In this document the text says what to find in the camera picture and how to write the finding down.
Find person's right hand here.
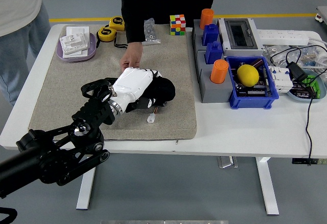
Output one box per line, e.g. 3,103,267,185
119,51,143,73

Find grey distribution box with window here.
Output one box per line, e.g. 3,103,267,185
217,17,264,57

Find flat white switch plate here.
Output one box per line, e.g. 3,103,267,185
65,26,90,39

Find table control panel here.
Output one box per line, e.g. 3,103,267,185
292,158,327,165

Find white table leg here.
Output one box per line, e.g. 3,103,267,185
255,156,279,216
76,152,99,211

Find orange cylinder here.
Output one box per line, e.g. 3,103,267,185
199,8,215,30
209,59,229,84

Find brown cylindrical capacitor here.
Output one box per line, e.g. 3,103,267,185
249,58,264,68

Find purple dish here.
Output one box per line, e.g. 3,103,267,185
56,32,98,63

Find grey block holder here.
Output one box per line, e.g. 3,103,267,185
195,50,235,104
191,18,225,53

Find yellow tape measure with strap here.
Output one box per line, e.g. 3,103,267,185
96,26,128,49

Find black cord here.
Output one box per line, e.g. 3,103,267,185
270,45,327,166

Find white switch plate stack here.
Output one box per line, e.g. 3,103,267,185
59,33,90,57

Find panel wire with white connector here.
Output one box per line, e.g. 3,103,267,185
147,107,159,124

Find blue plastic bin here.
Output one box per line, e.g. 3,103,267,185
224,56,280,110

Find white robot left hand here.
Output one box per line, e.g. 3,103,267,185
111,67,163,113

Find grey-brown mat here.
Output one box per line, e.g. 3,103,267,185
28,24,198,141

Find clear bags of small parts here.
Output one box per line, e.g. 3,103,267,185
263,44,320,68

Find dark circuit boards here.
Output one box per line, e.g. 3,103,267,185
235,77,273,98

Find white power cable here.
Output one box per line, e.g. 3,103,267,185
308,36,327,69

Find metal bracket under table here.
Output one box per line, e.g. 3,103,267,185
217,156,239,169

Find yellow lemon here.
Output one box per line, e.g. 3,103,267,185
237,64,260,86

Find white power strip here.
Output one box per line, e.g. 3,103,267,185
256,29,310,46

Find black rag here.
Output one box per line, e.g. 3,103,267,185
126,77,176,112

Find blue block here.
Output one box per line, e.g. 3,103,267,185
205,41,224,65
201,24,220,47

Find green terminal blocks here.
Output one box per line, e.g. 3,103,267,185
302,74,323,98

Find colourful puzzle cube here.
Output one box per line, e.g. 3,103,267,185
170,14,186,37

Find clear bag of screws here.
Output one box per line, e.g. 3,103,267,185
144,17,161,46

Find white circuit breaker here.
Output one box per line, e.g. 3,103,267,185
268,65,294,93

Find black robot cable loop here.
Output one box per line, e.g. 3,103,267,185
0,207,18,224

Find black power adapter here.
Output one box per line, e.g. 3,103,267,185
286,62,309,82

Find light blue dish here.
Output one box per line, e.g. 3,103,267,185
286,69,327,104

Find white cart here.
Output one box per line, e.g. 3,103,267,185
315,6,327,28

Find dark terminal board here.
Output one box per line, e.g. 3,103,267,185
291,82,316,99

